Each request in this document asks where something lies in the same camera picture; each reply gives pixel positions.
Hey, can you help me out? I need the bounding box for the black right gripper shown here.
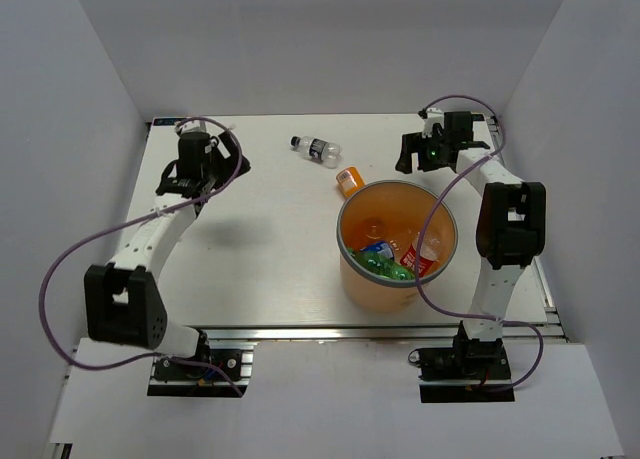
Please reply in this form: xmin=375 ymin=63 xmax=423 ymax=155
xmin=396 ymin=129 xmax=450 ymax=174

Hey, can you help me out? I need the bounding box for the small orange bottle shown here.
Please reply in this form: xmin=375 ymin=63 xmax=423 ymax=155
xmin=336 ymin=166 xmax=366 ymax=199

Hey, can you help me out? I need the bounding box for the orange juice bottle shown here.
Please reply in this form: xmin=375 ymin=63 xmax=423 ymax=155
xmin=358 ymin=217 xmax=387 ymax=243

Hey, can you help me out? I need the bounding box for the clear bottle red label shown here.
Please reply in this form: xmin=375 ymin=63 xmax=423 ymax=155
xmin=399 ymin=232 xmax=443 ymax=278

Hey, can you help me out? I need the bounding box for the clear bottle blue label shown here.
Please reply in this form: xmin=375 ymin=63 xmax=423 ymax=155
xmin=361 ymin=241 xmax=395 ymax=261

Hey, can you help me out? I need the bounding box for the green plastic bottle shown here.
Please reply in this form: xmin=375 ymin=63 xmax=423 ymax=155
xmin=347 ymin=248 xmax=415 ymax=281

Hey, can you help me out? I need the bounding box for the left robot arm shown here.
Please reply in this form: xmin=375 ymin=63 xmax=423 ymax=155
xmin=84 ymin=131 xmax=250 ymax=378

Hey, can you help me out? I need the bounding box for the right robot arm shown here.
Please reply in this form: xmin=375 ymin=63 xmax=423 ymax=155
xmin=396 ymin=108 xmax=546 ymax=381

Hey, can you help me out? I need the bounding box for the orange bin grey rim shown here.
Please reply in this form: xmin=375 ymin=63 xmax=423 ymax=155
xmin=336 ymin=180 xmax=458 ymax=313

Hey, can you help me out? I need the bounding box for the left blue corner sticker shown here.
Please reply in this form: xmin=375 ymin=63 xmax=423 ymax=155
xmin=152 ymin=117 xmax=182 ymax=127

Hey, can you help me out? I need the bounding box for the clear bottle black label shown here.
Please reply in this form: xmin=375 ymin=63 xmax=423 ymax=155
xmin=290 ymin=136 xmax=342 ymax=169

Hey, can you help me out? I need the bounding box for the aluminium front rail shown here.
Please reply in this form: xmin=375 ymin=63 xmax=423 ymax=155
xmin=150 ymin=323 xmax=458 ymax=345

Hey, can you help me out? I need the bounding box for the aluminium rail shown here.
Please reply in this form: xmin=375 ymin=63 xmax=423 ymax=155
xmin=485 ymin=113 xmax=568 ymax=344
xmin=150 ymin=323 xmax=458 ymax=345

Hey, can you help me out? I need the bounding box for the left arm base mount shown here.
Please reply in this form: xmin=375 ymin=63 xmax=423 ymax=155
xmin=147 ymin=341 xmax=256 ymax=399

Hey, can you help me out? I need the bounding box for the aluminium right side rail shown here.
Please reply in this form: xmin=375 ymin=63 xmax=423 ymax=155
xmin=485 ymin=113 xmax=568 ymax=344

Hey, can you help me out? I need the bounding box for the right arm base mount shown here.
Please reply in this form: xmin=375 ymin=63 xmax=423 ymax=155
xmin=408 ymin=347 xmax=515 ymax=404

